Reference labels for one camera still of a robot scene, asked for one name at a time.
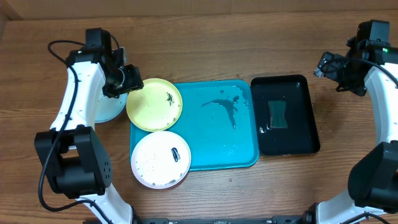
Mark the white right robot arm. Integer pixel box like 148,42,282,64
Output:
295,42,397,224

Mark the green scrubbing sponge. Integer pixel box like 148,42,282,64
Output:
269,100,288,129

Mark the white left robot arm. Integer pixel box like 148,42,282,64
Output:
34,46,144,223

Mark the teal plastic tray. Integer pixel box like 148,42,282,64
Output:
131,80,259,171

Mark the black rectangular tray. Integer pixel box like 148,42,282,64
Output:
251,75,320,156

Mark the yellow plate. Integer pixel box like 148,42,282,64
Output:
126,78,183,132

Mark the pink-rimmed white plate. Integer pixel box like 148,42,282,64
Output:
131,131,192,189

